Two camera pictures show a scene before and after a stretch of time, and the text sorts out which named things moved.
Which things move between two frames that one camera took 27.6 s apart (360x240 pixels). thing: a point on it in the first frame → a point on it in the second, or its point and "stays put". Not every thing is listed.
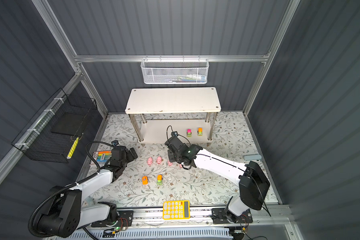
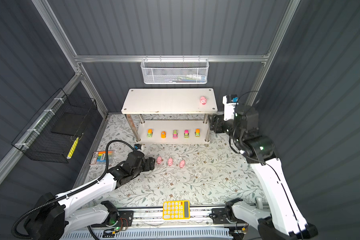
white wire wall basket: (174, 72) stays put
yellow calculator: (176, 209) stays put
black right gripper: (170, 156) → (215, 121)
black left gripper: (128, 155) → (146, 161)
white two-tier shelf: (157, 112) stays put
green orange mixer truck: (159, 180) → (150, 133)
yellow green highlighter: (72, 148) stays put
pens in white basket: (188, 78) stays put
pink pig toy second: (159, 160) stays put
